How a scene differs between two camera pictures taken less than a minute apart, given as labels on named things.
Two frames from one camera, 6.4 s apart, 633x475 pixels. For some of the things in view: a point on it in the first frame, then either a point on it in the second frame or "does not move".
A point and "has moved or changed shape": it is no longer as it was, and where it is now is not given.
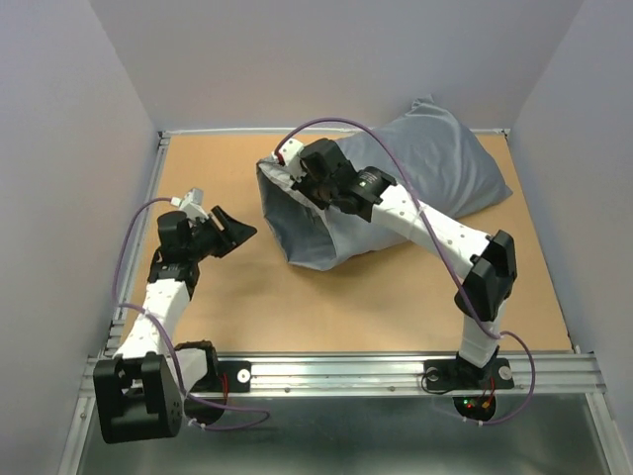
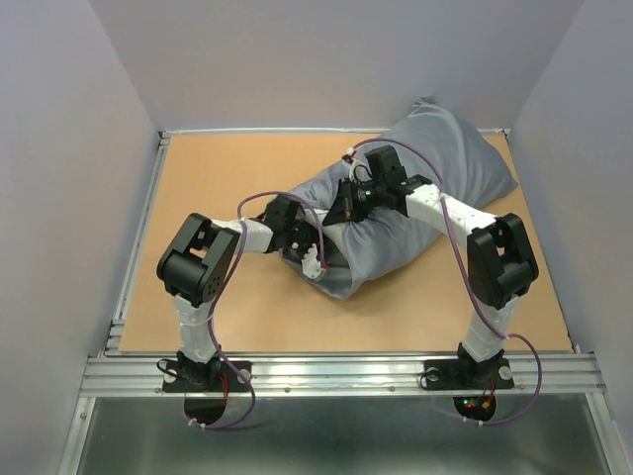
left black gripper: [233, 233] to [313, 237]
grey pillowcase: [430, 158] has moved or changed shape
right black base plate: [462, 374] does not move
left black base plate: [226, 377] does not move
